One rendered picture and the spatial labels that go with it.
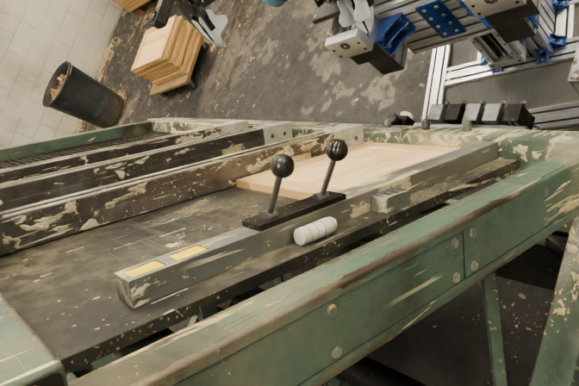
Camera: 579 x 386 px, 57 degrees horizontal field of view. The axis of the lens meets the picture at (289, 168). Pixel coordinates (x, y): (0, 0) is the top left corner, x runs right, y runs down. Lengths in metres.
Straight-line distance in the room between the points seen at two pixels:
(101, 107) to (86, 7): 1.86
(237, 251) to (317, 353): 0.26
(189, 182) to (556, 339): 0.87
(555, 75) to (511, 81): 0.17
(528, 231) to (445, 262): 0.24
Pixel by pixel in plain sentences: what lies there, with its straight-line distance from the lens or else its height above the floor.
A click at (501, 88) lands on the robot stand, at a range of 2.36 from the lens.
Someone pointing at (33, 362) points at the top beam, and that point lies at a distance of 0.48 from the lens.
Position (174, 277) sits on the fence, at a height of 1.61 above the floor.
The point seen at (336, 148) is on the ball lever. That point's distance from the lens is 0.88.
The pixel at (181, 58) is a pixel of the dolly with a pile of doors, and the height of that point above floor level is 0.24.
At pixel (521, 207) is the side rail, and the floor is 1.20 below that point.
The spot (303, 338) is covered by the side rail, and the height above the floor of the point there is 1.58.
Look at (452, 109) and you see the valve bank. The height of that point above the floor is 0.76.
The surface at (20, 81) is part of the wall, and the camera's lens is 6.67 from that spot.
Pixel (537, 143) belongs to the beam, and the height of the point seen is 0.90.
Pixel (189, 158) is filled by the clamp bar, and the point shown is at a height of 1.24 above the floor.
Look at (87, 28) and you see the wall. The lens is 7.15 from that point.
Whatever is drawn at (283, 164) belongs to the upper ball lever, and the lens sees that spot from 0.80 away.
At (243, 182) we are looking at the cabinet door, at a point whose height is 1.28.
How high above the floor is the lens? 2.02
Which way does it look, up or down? 39 degrees down
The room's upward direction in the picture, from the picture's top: 60 degrees counter-clockwise
